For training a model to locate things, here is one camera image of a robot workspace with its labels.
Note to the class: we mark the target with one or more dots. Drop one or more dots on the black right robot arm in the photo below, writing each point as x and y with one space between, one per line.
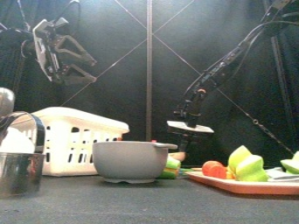
220 68

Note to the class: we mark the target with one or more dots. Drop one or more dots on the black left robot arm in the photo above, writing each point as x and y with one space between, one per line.
15 43

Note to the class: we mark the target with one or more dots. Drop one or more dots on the peach toy piece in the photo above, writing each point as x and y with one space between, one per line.
180 155

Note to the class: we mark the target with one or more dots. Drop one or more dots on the small red toy piece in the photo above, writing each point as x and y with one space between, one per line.
154 141

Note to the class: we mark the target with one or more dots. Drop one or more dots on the green yellow striped toy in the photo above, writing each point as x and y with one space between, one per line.
172 169

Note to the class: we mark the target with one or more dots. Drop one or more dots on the red orange toy tomato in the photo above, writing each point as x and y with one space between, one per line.
214 169

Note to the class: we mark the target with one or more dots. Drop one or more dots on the yellow green toy wedge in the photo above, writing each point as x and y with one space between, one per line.
245 166

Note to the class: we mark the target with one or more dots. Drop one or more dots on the silver rounded metal object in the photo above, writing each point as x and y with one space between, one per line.
6 100

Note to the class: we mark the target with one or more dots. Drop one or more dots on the white plastic slotted basket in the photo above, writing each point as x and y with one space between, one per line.
74 137

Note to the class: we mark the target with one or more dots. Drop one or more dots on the orange cutting board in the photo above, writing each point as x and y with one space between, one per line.
249 186

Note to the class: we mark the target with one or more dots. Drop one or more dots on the grey white flat toy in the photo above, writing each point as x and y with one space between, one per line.
280 175

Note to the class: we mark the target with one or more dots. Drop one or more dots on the light green toy slice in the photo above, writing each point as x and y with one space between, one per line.
292 164

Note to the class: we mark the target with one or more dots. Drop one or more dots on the white round object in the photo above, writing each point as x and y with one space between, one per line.
15 143

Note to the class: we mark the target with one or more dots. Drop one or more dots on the grey vertical frame pole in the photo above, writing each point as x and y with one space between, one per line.
149 70

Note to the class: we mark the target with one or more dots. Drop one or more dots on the dark vertical frame bar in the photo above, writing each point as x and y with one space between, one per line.
281 81

